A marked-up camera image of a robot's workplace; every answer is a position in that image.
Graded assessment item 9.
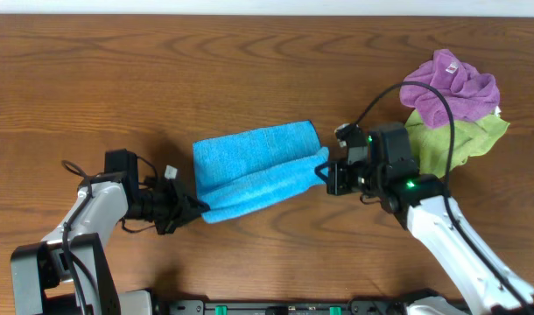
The blue microfiber cloth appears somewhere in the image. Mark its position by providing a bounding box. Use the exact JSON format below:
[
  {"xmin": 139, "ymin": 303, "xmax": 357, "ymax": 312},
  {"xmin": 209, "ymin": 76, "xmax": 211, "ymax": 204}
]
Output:
[{"xmin": 193, "ymin": 121, "xmax": 329, "ymax": 224}]

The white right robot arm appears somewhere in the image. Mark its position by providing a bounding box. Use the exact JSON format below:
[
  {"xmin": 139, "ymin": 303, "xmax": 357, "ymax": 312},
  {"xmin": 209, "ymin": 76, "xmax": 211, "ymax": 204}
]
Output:
[{"xmin": 314, "ymin": 161, "xmax": 534, "ymax": 314}]

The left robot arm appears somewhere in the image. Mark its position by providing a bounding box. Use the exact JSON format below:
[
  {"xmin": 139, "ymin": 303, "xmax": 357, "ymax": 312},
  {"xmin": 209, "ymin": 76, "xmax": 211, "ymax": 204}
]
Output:
[{"xmin": 11, "ymin": 172, "xmax": 210, "ymax": 314}]

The green microfiber cloth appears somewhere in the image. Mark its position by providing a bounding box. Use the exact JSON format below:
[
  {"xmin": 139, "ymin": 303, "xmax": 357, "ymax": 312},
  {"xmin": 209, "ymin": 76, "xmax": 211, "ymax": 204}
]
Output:
[{"xmin": 404, "ymin": 111, "xmax": 509, "ymax": 178}]

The purple microfiber cloth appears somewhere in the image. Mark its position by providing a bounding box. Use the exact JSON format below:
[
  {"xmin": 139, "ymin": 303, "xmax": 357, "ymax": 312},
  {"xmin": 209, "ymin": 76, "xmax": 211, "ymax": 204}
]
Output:
[{"xmin": 399, "ymin": 49, "xmax": 501, "ymax": 129}]

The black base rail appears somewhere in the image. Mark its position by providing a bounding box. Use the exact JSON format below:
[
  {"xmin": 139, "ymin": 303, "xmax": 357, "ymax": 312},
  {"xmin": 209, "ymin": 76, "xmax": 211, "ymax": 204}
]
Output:
[{"xmin": 117, "ymin": 288, "xmax": 469, "ymax": 315}]

